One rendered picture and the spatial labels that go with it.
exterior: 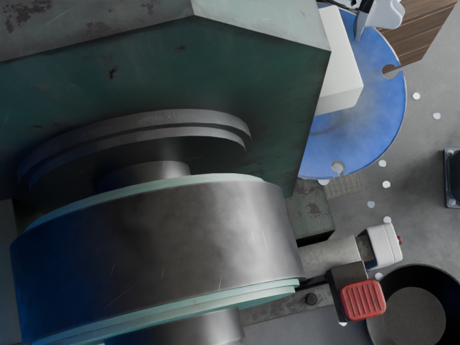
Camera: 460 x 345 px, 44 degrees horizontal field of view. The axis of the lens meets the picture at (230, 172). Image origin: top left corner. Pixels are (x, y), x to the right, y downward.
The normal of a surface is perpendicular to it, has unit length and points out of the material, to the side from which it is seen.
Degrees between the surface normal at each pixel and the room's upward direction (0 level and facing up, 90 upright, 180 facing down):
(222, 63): 90
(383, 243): 0
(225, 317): 53
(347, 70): 0
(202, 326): 31
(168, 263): 11
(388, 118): 48
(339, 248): 0
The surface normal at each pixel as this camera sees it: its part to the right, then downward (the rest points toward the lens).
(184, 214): 0.27, -0.32
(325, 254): -0.04, -0.25
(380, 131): -0.36, 0.48
